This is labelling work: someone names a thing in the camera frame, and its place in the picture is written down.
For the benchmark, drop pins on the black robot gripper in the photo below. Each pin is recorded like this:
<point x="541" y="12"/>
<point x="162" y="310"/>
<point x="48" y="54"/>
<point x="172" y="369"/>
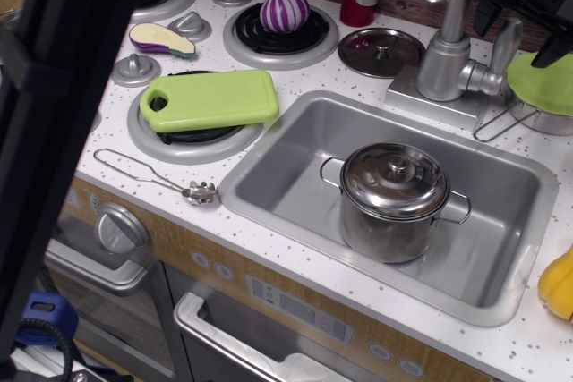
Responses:
<point x="554" y="15"/>

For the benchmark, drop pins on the silver faucet lever handle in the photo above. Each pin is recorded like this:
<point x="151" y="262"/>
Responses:
<point x="497" y="64"/>

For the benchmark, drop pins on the green plastic plate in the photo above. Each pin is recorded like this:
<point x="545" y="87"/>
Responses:
<point x="549" y="89"/>

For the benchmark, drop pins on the small steel saucepan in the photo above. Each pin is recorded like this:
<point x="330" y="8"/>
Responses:
<point x="517" y="113"/>

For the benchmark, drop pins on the silver toy faucet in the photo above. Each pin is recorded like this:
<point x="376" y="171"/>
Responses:
<point x="446" y="86"/>

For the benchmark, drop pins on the flat steel lid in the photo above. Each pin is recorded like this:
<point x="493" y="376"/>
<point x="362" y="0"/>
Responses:
<point x="380" y="52"/>

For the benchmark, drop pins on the red toy cup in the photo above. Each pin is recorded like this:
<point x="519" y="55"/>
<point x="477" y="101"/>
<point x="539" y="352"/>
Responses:
<point x="356" y="15"/>

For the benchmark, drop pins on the steel pot lid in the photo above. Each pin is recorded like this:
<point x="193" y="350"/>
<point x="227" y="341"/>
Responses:
<point x="394" y="181"/>

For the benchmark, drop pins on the stainless steel pot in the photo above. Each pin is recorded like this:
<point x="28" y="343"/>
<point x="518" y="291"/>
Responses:
<point x="391" y="241"/>

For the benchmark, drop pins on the purple white toy onion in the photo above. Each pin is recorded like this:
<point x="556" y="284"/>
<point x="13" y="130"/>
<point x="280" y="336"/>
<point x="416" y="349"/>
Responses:
<point x="284" y="16"/>

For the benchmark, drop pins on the grey toy sink basin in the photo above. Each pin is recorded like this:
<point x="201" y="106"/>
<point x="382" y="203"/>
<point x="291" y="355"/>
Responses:
<point x="475" y="271"/>

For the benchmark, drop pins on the yellow toy squash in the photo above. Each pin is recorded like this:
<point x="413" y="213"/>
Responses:
<point x="555" y="286"/>

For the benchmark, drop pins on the back middle stove burner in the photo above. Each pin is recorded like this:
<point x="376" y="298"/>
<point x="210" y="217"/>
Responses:
<point x="248" y="42"/>

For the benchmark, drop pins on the silver stove knob middle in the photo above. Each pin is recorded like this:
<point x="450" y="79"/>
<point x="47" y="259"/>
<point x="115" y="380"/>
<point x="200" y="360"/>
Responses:
<point x="191" y="26"/>

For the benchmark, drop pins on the green plastic cutting board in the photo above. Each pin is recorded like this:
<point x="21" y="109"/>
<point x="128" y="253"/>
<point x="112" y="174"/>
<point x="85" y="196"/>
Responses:
<point x="199" y="101"/>

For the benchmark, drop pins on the front stove burner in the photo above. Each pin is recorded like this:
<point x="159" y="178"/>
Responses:
<point x="192" y="147"/>

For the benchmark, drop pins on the toy eggplant half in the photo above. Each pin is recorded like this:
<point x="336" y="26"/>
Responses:
<point x="155" y="38"/>

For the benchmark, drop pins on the silver stove knob lower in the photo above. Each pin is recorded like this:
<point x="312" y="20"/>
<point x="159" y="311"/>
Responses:
<point x="135" y="71"/>

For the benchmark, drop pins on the silver stove knob far left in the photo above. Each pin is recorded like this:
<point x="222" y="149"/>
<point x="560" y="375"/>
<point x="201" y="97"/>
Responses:
<point x="96" y="121"/>

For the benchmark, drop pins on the silver oven dial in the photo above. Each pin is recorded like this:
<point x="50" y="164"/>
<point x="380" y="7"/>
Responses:
<point x="119" y="231"/>

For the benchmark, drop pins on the blue clamp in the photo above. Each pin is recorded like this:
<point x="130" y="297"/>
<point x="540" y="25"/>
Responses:
<point x="48" y="319"/>

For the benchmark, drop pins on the metal wire pasta spoon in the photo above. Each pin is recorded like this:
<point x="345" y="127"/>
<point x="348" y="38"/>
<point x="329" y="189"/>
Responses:
<point x="197" y="194"/>

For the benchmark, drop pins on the silver dishwasher door handle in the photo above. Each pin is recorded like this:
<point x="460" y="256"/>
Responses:
<point x="295" y="367"/>

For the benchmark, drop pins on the black foreground frame post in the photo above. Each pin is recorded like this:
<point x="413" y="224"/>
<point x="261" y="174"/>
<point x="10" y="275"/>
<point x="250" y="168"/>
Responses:
<point x="57" y="58"/>

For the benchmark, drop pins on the silver oven door handle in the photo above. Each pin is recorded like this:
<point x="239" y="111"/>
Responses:
<point x="125" y="280"/>

